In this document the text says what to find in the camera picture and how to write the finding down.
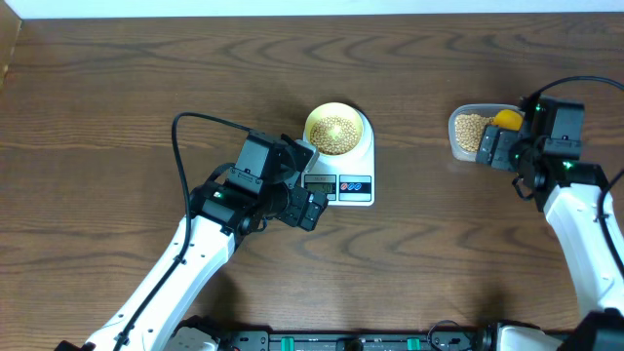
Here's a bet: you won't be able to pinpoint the yellow measuring scoop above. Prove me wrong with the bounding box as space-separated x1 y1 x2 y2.
491 109 524 132

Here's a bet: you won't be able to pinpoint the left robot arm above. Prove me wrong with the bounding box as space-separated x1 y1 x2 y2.
82 164 328 351

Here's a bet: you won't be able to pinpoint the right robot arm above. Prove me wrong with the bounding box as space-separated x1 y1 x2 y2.
474 126 623 350

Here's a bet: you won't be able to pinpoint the white kitchen scale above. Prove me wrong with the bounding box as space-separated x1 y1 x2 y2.
300 102 375 207

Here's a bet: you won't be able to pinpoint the soybeans in bowl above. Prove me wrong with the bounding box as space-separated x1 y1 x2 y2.
310 116 360 155

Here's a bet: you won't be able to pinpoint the yellow bowl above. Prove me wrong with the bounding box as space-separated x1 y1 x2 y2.
303 102 364 156

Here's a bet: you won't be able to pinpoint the soybeans in container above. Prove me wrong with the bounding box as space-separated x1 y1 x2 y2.
454 114 493 152

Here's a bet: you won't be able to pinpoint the clear plastic container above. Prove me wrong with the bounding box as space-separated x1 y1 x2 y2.
448 103 525 164

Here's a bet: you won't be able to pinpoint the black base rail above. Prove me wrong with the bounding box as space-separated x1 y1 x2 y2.
168 316 584 351

